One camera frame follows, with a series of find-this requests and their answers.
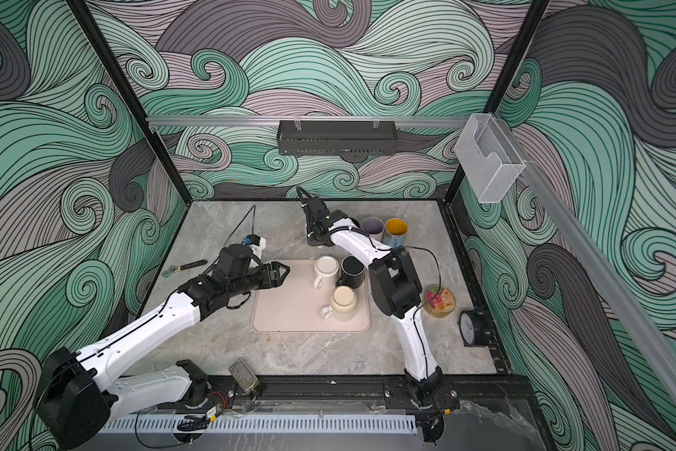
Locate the pink silicone tray mat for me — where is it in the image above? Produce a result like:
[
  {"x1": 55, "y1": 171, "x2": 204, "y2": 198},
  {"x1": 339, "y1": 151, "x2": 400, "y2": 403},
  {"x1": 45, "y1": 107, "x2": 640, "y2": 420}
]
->
[{"x1": 252, "y1": 259, "x2": 371, "y2": 334}]

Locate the tall white mug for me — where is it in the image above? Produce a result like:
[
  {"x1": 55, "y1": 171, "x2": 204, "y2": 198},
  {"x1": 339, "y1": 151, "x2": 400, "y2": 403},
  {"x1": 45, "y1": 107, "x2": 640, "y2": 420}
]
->
[{"x1": 313, "y1": 256, "x2": 340, "y2": 289}]

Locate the cream speckled mug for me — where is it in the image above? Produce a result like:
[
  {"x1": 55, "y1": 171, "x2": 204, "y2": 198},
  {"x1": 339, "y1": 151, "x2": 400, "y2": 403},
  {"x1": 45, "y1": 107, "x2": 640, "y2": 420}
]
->
[{"x1": 320, "y1": 286, "x2": 358, "y2": 321}]

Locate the clear acrylic wall holder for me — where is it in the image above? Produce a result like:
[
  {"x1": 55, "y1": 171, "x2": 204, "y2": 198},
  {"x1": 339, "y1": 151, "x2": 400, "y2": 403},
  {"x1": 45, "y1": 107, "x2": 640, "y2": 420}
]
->
[{"x1": 454, "y1": 114, "x2": 525, "y2": 204}]

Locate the colourful round tin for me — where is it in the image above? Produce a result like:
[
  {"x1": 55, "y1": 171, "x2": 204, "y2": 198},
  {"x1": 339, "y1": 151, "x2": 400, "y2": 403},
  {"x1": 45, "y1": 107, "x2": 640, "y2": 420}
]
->
[{"x1": 424, "y1": 284, "x2": 456, "y2": 319}]

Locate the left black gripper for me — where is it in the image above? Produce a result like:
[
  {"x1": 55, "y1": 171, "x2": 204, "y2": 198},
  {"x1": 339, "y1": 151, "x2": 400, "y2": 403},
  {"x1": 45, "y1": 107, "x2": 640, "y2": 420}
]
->
[{"x1": 229, "y1": 261, "x2": 291, "y2": 300}]

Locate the black alarm clock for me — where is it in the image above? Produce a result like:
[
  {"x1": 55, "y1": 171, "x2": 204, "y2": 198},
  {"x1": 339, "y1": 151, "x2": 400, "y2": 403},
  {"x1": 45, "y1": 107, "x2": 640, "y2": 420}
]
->
[{"x1": 458, "y1": 309, "x2": 491, "y2": 347}]

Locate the black wire wall basket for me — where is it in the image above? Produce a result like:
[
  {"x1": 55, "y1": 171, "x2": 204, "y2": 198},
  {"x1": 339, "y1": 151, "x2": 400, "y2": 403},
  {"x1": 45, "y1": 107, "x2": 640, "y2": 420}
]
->
[{"x1": 277, "y1": 120, "x2": 398, "y2": 156}]

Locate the blue mug yellow inside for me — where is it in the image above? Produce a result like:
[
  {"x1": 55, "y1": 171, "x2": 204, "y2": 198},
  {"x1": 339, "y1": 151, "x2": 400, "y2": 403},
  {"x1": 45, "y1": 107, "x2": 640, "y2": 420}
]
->
[{"x1": 382, "y1": 218, "x2": 409, "y2": 248}]

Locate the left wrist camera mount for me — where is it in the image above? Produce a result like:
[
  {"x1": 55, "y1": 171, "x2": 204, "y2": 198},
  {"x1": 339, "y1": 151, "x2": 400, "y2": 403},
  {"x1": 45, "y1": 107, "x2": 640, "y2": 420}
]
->
[{"x1": 243, "y1": 234, "x2": 267, "y2": 259}]

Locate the pink iridescent mug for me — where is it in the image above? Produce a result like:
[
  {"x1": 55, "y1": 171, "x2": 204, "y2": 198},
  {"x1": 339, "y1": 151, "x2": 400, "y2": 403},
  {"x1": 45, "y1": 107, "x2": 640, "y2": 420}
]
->
[{"x1": 361, "y1": 216, "x2": 385, "y2": 242}]

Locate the white slotted cable duct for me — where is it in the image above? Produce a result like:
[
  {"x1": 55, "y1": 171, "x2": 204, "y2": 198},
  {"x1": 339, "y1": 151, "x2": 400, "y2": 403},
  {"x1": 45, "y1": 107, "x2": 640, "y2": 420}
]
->
[{"x1": 101, "y1": 413, "x2": 418, "y2": 435}]

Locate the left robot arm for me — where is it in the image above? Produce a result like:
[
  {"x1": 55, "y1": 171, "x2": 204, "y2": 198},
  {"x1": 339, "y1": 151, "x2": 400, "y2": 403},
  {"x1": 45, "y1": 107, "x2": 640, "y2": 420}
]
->
[{"x1": 35, "y1": 244, "x2": 290, "y2": 449}]

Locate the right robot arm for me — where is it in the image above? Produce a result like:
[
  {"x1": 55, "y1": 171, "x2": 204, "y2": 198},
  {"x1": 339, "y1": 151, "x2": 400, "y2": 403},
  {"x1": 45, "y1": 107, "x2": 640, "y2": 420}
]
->
[{"x1": 296, "y1": 187, "x2": 443, "y2": 408}]

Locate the black glossy mug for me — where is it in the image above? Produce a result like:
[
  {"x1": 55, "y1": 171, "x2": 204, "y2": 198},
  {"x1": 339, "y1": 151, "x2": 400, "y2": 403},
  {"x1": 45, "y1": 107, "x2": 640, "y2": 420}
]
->
[{"x1": 336, "y1": 256, "x2": 366, "y2": 289}]

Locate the small metal device front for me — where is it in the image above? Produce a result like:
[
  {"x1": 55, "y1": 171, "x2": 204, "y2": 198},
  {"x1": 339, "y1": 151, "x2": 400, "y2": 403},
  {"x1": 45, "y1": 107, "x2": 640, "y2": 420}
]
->
[{"x1": 229, "y1": 360, "x2": 260, "y2": 395}]

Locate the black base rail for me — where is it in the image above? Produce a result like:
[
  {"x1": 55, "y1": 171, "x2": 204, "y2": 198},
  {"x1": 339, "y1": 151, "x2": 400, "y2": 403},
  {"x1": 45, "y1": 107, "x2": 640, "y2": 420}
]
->
[{"x1": 117, "y1": 373, "x2": 537, "y2": 413}]

